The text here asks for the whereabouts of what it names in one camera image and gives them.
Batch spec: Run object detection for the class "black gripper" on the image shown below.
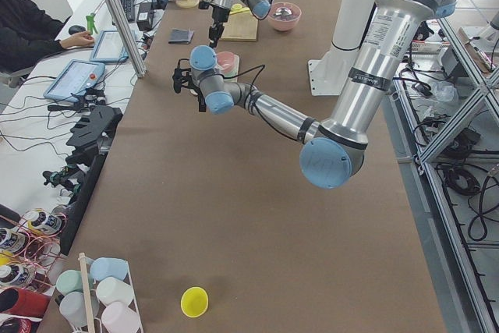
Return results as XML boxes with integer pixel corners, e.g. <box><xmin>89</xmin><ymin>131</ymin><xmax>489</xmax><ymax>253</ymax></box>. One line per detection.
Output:
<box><xmin>172</xmin><ymin>58</ymin><xmax>207</xmax><ymax>112</ymax></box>
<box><xmin>198</xmin><ymin>0</ymin><xmax>231</xmax><ymax>48</ymax></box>

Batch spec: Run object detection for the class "cream rabbit tray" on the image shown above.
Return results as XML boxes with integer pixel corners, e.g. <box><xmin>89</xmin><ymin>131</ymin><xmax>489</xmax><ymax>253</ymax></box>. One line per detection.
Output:
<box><xmin>186</xmin><ymin>53</ymin><xmax>241</xmax><ymax>97</ymax></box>

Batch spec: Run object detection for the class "large pink bowl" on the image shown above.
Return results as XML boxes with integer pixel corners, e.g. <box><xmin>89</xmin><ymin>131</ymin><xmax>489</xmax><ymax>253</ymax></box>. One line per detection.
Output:
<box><xmin>267</xmin><ymin>2</ymin><xmax>302</xmax><ymax>31</ymax></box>

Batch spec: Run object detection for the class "grey folded cloth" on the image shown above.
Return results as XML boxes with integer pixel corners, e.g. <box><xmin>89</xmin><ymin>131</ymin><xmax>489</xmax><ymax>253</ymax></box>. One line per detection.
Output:
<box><xmin>168</xmin><ymin>28</ymin><xmax>194</xmax><ymax>44</ymax></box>

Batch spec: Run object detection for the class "blue plastic cup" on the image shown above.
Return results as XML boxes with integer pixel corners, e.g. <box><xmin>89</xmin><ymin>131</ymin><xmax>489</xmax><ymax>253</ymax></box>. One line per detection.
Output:
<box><xmin>90</xmin><ymin>257</ymin><xmax>128</xmax><ymax>282</ymax></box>

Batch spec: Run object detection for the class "yellow plastic cup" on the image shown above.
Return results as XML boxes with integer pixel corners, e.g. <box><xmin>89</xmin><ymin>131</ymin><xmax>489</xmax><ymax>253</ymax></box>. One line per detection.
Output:
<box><xmin>180</xmin><ymin>286</ymin><xmax>209</xmax><ymax>318</ymax></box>

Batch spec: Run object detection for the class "black keyboard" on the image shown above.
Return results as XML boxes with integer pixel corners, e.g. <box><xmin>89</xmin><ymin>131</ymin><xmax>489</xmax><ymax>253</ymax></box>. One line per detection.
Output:
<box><xmin>119</xmin><ymin>0</ymin><xmax>135</xmax><ymax>22</ymax></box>

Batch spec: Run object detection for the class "blue teach pendant far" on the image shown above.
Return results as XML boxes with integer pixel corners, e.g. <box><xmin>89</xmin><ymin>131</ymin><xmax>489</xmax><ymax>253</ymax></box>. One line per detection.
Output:
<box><xmin>90</xmin><ymin>30</ymin><xmax>129</xmax><ymax>64</ymax></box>

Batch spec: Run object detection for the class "green plastic cup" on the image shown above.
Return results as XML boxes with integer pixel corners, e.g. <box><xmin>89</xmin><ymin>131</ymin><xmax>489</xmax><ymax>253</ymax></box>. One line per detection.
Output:
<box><xmin>55</xmin><ymin>270</ymin><xmax>83</xmax><ymax>296</ymax></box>

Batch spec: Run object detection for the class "small pink bowl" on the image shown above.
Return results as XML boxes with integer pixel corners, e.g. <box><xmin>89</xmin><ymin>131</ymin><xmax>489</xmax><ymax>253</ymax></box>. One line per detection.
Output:
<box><xmin>217</xmin><ymin>51</ymin><xmax>239</xmax><ymax>74</ymax></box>

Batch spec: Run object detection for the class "pink plastic cup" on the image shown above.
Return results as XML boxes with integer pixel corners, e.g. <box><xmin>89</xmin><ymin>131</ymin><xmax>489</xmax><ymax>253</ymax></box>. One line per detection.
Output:
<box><xmin>101</xmin><ymin>301</ymin><xmax>140</xmax><ymax>333</ymax></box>

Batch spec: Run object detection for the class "white plastic cup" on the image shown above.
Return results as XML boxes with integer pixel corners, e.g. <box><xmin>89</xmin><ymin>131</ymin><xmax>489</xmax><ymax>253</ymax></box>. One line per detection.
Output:
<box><xmin>96</xmin><ymin>277</ymin><xmax>134</xmax><ymax>306</ymax></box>

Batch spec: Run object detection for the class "wooden cutting board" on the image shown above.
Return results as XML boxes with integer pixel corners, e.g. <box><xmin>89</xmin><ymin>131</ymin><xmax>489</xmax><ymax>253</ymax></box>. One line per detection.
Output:
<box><xmin>220</xmin><ymin>12</ymin><xmax>258</xmax><ymax>42</ymax></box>

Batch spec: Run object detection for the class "blue teach pendant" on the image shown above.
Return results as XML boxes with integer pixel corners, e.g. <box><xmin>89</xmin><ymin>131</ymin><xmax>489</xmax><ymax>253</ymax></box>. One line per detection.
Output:
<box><xmin>43</xmin><ymin>59</ymin><xmax>105</xmax><ymax>102</ymax></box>
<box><xmin>90</xmin><ymin>30</ymin><xmax>129</xmax><ymax>64</ymax></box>

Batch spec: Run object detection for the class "green bowl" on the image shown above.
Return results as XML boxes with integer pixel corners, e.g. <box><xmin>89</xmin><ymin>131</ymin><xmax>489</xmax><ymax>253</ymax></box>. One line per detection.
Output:
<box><xmin>221</xmin><ymin>68</ymin><xmax>238</xmax><ymax>80</ymax></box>

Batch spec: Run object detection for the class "blue teach pendant near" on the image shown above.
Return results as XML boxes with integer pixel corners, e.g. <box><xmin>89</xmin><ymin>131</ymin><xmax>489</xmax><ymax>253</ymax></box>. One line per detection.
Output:
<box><xmin>43</xmin><ymin>59</ymin><xmax>105</xmax><ymax>102</ymax></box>

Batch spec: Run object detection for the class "black rack stand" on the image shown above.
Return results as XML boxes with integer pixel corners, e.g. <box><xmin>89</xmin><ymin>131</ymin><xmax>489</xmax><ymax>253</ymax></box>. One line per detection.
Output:
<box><xmin>65</xmin><ymin>105</ymin><xmax>123</xmax><ymax>166</ymax></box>

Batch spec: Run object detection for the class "grey plastic cup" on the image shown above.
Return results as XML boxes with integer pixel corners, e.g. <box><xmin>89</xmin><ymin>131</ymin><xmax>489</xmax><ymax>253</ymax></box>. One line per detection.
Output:
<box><xmin>59</xmin><ymin>291</ymin><xmax>87</xmax><ymax>328</ymax></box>

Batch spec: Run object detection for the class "person in black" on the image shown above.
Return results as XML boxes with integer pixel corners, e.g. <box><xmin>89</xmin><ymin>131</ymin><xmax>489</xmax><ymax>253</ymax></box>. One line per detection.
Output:
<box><xmin>1</xmin><ymin>0</ymin><xmax>94</xmax><ymax>72</ymax></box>

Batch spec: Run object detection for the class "aluminium frame post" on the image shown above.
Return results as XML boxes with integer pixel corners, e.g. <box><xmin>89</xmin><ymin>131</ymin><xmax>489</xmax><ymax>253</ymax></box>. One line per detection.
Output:
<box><xmin>105</xmin><ymin>0</ymin><xmax>147</xmax><ymax>78</ymax></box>

